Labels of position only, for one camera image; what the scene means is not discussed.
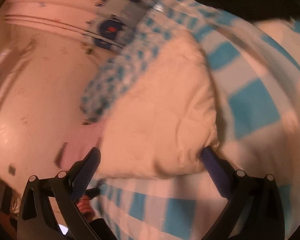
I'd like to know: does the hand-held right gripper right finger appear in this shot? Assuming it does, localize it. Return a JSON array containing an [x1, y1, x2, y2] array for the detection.
[[200, 146, 285, 240]]

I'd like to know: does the blue checkered plastic-covered bedding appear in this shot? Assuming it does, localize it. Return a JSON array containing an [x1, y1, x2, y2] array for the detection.
[[79, 0, 300, 240]]

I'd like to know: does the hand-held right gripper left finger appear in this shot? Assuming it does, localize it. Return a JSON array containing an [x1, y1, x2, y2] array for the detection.
[[16, 147, 103, 240]]

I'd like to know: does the whale print curtain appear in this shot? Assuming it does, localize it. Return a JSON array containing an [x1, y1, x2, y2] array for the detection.
[[82, 0, 153, 53]]

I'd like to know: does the pink blanket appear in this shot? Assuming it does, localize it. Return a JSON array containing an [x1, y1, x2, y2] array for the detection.
[[65, 125, 104, 170]]

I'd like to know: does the person's left forearm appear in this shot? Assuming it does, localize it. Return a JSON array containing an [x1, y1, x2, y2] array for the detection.
[[89, 216, 115, 240]]

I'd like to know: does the person's left hand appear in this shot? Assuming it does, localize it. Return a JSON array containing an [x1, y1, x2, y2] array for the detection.
[[76, 196, 97, 214]]

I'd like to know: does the white quilted jacket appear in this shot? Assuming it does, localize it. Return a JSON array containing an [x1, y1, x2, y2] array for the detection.
[[97, 32, 220, 180]]

